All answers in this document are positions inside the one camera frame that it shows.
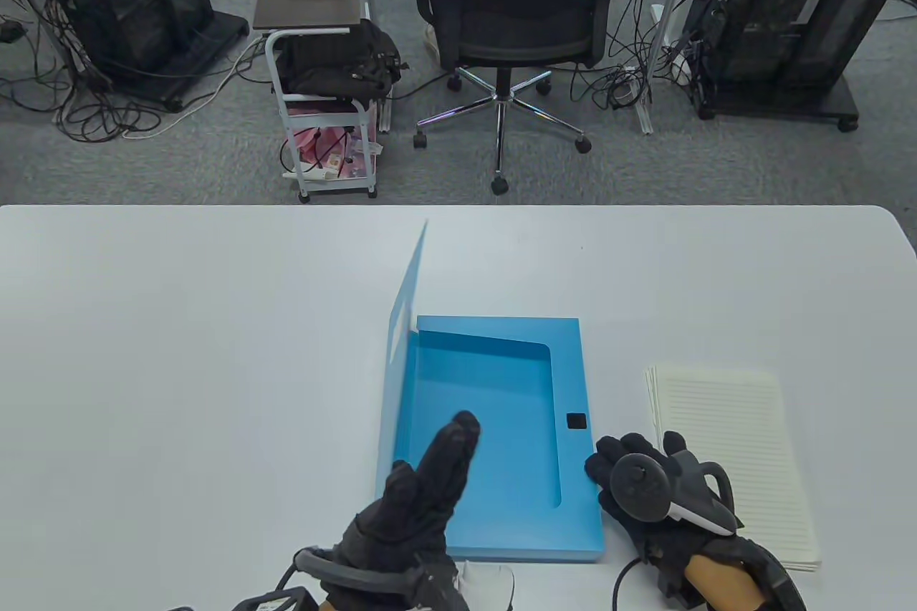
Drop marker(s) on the black bag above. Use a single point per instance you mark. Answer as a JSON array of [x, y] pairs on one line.
[[329, 63]]

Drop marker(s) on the white cart with brown top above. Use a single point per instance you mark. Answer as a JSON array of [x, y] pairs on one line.
[[308, 13]]

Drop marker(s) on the stack of lined papers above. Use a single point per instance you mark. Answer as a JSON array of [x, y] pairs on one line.
[[731, 425]]

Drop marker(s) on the blue file box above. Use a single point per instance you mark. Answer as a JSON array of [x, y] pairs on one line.
[[501, 396]]

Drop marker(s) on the person's right forearm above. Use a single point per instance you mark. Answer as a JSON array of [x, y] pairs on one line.
[[723, 582]]

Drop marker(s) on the pink packets in cart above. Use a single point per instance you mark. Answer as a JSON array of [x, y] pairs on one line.
[[322, 142]]

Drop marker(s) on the black equipment rack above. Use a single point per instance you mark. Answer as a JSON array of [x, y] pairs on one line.
[[781, 31], [122, 2]]

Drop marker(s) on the person's right hand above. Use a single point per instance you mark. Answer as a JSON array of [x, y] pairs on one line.
[[637, 532]]

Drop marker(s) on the person's left hand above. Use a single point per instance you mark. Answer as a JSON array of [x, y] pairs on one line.
[[415, 518]]

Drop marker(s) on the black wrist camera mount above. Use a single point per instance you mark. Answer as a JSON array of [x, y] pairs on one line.
[[279, 600], [774, 571]]

